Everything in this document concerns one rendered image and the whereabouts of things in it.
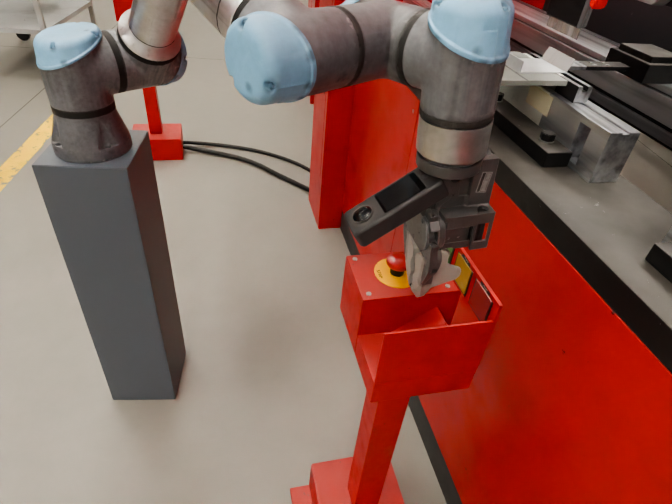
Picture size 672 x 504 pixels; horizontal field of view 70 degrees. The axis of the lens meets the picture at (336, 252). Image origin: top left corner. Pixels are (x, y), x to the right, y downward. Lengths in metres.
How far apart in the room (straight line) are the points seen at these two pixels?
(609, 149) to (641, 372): 0.39
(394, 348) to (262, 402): 0.92
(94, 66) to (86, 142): 0.14
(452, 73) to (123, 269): 0.92
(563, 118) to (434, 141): 0.54
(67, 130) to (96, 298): 0.42
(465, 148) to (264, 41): 0.22
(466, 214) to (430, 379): 0.28
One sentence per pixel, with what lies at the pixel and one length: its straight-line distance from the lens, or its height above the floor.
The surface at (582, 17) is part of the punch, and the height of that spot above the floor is 1.10.
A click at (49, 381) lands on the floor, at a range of 1.73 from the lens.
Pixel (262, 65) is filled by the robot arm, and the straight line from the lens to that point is 0.43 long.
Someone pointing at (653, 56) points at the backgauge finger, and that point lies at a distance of 1.20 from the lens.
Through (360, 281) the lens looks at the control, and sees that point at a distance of 0.74.
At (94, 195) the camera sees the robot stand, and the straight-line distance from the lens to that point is 1.11.
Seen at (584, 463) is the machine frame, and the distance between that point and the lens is 0.89.
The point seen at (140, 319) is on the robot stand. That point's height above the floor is 0.34.
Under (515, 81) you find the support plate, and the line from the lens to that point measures 0.98.
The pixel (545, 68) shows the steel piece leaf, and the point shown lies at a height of 1.00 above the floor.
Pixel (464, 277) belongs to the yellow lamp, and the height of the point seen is 0.81.
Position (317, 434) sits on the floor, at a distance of 1.48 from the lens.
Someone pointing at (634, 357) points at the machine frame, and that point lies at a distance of 0.75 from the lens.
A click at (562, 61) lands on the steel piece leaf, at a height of 1.01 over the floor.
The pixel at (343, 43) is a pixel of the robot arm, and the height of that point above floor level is 1.15.
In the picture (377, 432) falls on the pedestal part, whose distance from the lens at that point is 0.97.
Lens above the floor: 1.27
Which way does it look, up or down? 38 degrees down
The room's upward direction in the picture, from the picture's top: 6 degrees clockwise
